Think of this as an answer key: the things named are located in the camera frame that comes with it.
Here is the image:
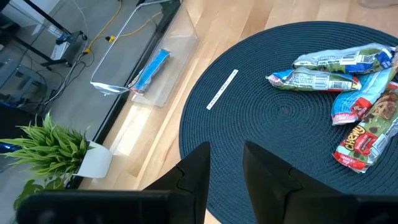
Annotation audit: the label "silver blue red granola bar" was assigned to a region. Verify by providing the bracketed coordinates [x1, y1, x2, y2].
[266, 66, 363, 93]

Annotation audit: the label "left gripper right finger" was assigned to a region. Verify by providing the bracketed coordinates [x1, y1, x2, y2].
[243, 141, 357, 224]

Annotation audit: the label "green red Chewy granola bar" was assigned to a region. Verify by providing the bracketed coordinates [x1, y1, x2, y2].
[331, 81, 398, 174]

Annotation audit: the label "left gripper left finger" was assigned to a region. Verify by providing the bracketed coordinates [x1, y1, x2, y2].
[142, 141, 212, 224]

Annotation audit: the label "grey cable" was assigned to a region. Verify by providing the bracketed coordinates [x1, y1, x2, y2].
[37, 46, 96, 108]

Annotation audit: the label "green blue granola bar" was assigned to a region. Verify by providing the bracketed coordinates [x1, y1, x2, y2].
[291, 42, 397, 75]

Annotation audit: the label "black table frame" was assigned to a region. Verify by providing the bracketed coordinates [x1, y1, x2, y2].
[67, 0, 184, 190]

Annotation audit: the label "spiky green plant white pot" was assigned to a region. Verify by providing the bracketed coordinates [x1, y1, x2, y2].
[0, 112, 113, 187]

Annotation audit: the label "white label strip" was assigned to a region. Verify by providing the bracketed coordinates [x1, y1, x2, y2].
[206, 68, 239, 111]

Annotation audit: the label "yellow cable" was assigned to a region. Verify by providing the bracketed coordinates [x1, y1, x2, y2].
[83, 0, 163, 56]

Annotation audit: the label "round dark blue woven placemat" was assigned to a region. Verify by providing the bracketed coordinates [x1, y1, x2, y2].
[178, 21, 398, 224]

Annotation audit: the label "blue Chewy granola bar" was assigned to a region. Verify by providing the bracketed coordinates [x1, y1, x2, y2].
[128, 48, 172, 95]
[330, 67, 398, 126]

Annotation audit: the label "black stand legs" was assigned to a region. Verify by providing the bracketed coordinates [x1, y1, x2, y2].
[9, 0, 90, 68]

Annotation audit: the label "clear plastic bin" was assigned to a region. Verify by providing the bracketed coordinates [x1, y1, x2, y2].
[90, 0, 200, 109]

